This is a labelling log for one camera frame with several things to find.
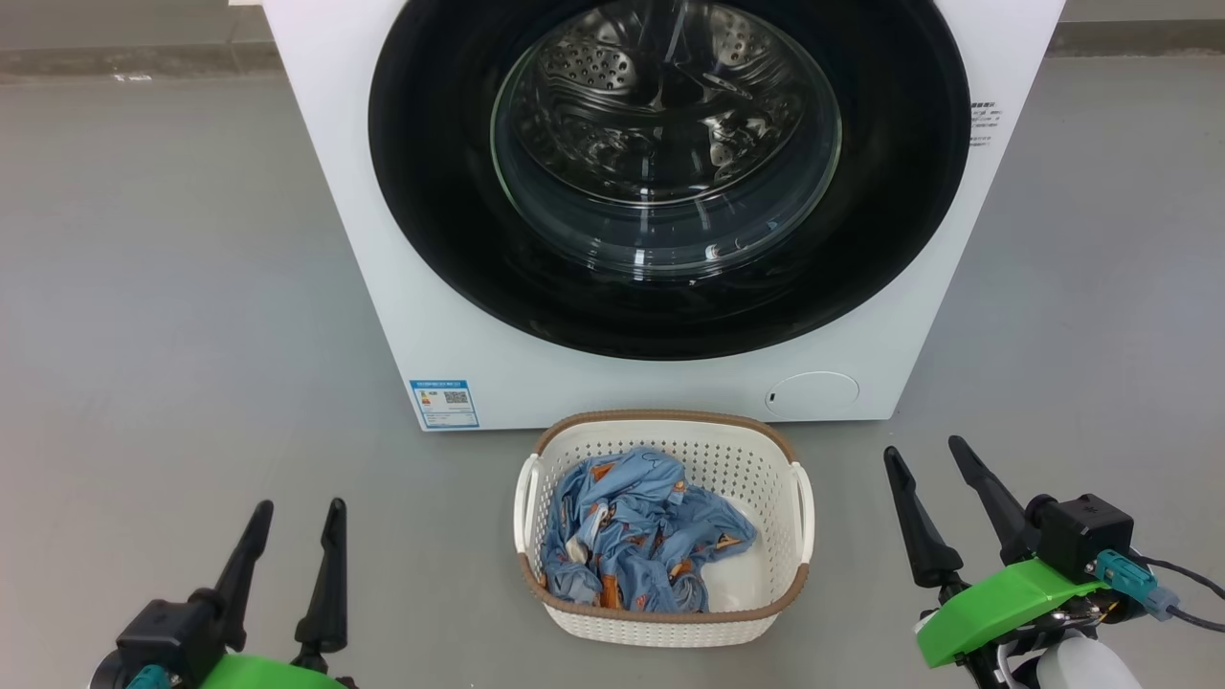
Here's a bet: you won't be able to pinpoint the blue bear print clothes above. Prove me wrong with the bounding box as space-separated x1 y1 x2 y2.
539 447 758 614

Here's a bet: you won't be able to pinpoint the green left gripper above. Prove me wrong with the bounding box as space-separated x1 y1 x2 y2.
196 498 355 689

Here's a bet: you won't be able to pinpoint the blue energy label sticker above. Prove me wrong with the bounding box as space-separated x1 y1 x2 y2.
410 379 479 431

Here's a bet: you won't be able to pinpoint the black round glass door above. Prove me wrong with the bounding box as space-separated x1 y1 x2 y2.
368 0 972 362

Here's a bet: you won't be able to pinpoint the teal right camera connector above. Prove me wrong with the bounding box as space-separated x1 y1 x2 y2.
1096 550 1180 621

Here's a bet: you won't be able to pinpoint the round white filter cover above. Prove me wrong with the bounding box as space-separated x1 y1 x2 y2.
765 371 860 416

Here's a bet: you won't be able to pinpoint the thin black cable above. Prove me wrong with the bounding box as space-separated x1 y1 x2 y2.
1134 555 1225 634

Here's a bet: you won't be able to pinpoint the white basket brown rim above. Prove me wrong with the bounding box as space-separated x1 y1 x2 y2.
513 410 815 649

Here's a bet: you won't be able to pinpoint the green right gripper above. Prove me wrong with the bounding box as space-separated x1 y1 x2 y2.
883 435 1121 689

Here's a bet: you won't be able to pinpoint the white front-load washing machine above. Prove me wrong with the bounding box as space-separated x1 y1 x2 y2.
258 0 1066 432

